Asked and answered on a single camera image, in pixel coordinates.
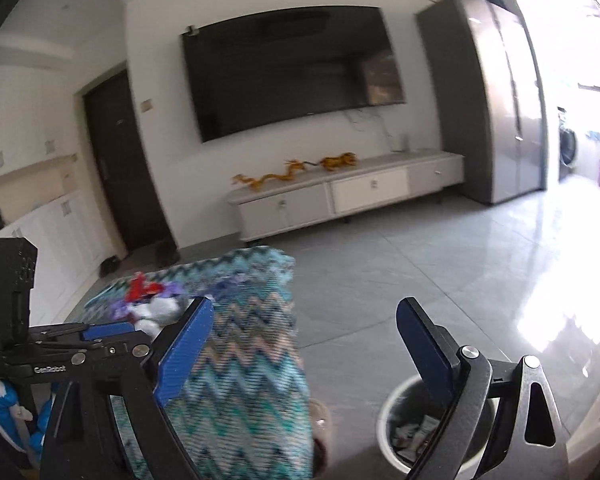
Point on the white crumpled plastic wrapper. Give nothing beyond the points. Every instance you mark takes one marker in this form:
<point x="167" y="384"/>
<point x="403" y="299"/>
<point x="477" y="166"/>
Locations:
<point x="153" y="316"/>

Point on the washing machine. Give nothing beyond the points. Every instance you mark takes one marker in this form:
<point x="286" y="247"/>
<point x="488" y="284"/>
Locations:
<point x="568" y="145"/>

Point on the zigzag patterned tablecloth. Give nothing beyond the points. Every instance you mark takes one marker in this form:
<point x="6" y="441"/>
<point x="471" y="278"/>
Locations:
<point x="244" y="410"/>

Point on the red snack wrapper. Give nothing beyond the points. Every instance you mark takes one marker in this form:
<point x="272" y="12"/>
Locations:
<point x="142" y="290"/>

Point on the white TV cabinet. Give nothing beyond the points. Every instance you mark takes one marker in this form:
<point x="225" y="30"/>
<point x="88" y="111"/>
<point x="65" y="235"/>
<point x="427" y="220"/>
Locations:
<point x="318" y="196"/>

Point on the white wall cabinet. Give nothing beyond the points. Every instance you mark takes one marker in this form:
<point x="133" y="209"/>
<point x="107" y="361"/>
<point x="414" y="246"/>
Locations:
<point x="49" y="189"/>

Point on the wall light switch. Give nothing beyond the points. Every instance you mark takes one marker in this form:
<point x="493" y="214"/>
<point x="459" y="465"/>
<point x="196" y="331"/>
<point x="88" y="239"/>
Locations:
<point x="145" y="106"/>

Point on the golden tiger figurine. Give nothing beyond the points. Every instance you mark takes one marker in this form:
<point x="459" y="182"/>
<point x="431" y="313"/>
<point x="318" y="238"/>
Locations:
<point x="333" y="163"/>

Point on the purple snack wrapper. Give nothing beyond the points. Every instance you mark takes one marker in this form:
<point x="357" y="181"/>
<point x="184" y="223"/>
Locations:
<point x="119" y="310"/>

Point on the wall mounted black television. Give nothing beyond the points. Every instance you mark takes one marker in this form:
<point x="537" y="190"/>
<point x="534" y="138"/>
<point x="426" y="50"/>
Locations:
<point x="268" y="67"/>

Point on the dark brown entrance door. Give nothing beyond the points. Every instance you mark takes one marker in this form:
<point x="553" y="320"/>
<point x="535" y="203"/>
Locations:
<point x="121" y="163"/>

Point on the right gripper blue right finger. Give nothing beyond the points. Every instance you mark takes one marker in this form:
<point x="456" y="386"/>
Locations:
<point x="526" y="439"/>

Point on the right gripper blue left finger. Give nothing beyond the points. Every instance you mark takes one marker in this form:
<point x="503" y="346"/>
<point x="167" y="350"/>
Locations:
<point x="82" y="439"/>

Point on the golden dragon figurine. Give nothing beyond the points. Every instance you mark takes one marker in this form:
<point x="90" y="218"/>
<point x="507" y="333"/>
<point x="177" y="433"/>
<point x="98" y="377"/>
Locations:
<point x="293" y="167"/>

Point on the grey steel refrigerator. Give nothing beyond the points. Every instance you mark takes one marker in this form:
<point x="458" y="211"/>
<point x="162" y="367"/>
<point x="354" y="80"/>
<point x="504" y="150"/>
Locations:
<point x="488" y="96"/>

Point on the white round trash bin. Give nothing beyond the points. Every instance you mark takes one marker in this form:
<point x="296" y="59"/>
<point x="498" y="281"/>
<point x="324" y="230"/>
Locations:
<point x="407" y="421"/>

